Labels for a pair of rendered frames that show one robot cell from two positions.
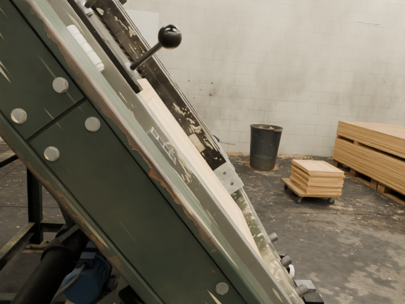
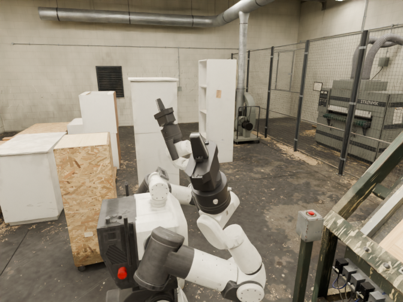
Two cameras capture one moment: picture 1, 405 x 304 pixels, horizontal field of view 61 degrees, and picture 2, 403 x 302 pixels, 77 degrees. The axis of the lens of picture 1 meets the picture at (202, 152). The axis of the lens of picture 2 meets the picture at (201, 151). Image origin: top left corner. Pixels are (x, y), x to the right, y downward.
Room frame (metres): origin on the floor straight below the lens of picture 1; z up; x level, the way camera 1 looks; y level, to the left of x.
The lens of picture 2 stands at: (1.82, -1.34, 1.84)
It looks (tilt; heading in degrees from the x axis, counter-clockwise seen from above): 18 degrees down; 173
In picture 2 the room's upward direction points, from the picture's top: straight up
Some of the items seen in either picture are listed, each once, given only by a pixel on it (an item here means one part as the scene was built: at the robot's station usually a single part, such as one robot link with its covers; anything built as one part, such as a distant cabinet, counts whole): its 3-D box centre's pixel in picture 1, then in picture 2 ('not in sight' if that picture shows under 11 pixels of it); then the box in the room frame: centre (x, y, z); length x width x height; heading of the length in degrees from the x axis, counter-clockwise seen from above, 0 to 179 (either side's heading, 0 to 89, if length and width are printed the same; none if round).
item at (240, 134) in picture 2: not in sight; (239, 99); (-5.03, 0.53, 1.10); 1.37 x 0.70 x 2.20; 8
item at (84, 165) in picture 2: not in sight; (93, 201); (-0.51, -2.13, 0.63); 0.50 x 0.42 x 1.25; 11
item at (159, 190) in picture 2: not in sight; (158, 188); (0.98, -1.40, 1.44); 0.10 x 0.07 x 0.09; 8
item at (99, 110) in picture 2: not in sight; (101, 111); (-3.36, -2.71, 1.08); 0.80 x 0.59 x 0.72; 8
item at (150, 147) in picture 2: not in sight; (154, 139); (-1.83, -1.60, 0.88); 0.90 x 0.60 x 1.75; 8
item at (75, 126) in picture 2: not in sight; (81, 136); (-4.33, -3.49, 0.36); 0.90 x 0.35 x 0.72; 8
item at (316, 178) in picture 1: (310, 180); not in sight; (4.04, -1.33, 0.20); 0.61 x 0.53 x 0.40; 8
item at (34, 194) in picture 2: not in sight; (38, 174); (-1.65, -3.19, 0.48); 1.00 x 0.64 x 0.95; 8
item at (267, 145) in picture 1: (264, 146); not in sight; (5.29, -0.95, 0.33); 0.52 x 0.51 x 0.65; 8
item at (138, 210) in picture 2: not in sight; (144, 236); (0.98, -1.46, 1.23); 0.34 x 0.30 x 0.36; 8
